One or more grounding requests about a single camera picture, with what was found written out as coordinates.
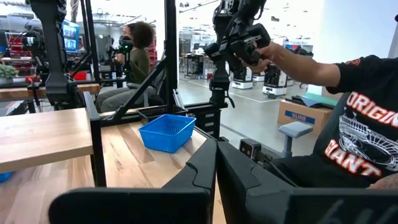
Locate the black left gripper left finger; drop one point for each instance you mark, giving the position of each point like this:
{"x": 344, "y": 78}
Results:
{"x": 140, "y": 208}

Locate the black plastic mesh basket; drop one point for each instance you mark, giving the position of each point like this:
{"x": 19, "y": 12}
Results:
{"x": 149, "y": 111}

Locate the grey padded stool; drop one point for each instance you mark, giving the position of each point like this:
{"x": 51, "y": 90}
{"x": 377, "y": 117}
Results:
{"x": 295, "y": 129}

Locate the wooden background table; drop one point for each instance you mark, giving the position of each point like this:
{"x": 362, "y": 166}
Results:
{"x": 18, "y": 92}

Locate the blue lit screen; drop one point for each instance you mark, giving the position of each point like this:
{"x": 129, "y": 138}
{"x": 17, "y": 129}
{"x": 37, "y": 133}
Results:
{"x": 71, "y": 35}

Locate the dark grey mat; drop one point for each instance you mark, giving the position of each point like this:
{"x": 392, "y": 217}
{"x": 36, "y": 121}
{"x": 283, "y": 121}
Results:
{"x": 306, "y": 101}

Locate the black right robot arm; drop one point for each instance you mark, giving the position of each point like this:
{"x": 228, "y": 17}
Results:
{"x": 56, "y": 46}

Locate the cardboard box blue label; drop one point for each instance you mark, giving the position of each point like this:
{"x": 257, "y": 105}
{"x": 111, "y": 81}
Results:
{"x": 298, "y": 116}

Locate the person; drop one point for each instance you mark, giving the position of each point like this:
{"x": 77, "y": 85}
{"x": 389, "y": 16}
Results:
{"x": 357, "y": 130}
{"x": 138, "y": 62}

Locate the green foam mat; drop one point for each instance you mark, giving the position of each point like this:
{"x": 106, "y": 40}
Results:
{"x": 320, "y": 100}

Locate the small black table camera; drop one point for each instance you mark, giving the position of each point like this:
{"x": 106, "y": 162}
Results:
{"x": 248, "y": 148}

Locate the wooden shelf black metal frame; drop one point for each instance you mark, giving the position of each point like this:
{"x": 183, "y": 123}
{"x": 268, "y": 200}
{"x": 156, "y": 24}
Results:
{"x": 40, "y": 133}

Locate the white base mobile robot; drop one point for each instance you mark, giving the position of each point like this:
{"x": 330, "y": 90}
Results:
{"x": 242, "y": 79}
{"x": 275, "y": 81}

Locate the black background robot arm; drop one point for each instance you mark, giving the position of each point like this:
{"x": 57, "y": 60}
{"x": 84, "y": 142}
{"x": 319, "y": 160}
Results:
{"x": 32, "y": 42}

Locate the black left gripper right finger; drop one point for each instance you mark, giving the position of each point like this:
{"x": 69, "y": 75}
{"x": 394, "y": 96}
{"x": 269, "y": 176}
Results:
{"x": 264, "y": 202}

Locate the blue plastic mesh basket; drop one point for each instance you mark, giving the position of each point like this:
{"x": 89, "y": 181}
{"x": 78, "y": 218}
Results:
{"x": 4, "y": 176}
{"x": 168, "y": 133}

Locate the black metal rig frame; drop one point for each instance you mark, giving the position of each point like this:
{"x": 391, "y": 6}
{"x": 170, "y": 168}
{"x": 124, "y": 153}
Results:
{"x": 170, "y": 46}

